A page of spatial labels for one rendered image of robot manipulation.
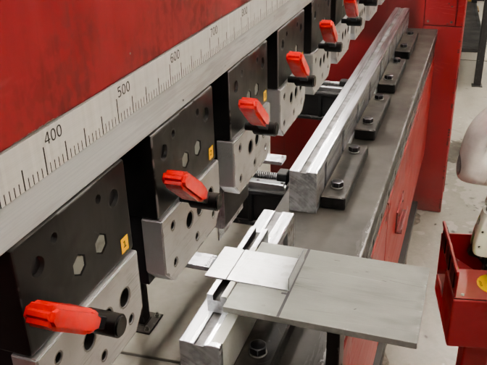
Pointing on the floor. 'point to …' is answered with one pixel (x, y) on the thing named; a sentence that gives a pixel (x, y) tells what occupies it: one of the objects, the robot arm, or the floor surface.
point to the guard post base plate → (149, 323)
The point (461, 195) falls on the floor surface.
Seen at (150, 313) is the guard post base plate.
